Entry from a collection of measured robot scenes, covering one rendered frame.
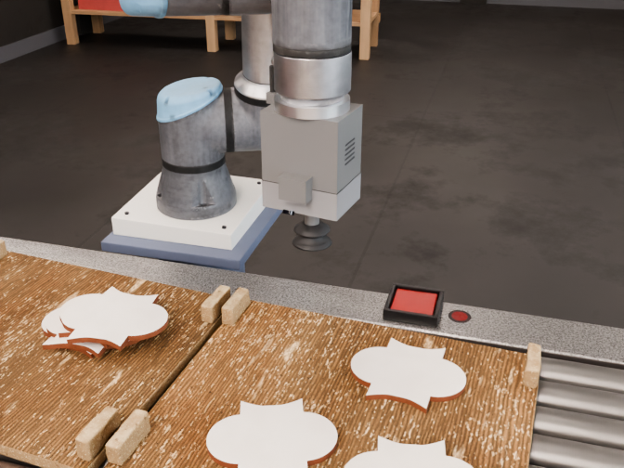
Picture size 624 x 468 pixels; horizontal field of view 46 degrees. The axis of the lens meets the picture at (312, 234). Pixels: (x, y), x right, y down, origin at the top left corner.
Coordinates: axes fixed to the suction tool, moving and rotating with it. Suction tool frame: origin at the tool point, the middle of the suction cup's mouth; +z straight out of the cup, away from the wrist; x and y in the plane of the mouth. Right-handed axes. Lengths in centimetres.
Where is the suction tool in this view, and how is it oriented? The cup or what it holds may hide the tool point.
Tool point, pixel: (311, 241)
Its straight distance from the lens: 79.0
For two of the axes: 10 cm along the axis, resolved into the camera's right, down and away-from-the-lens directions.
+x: 4.3, -4.1, 8.0
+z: 0.0, 8.9, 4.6
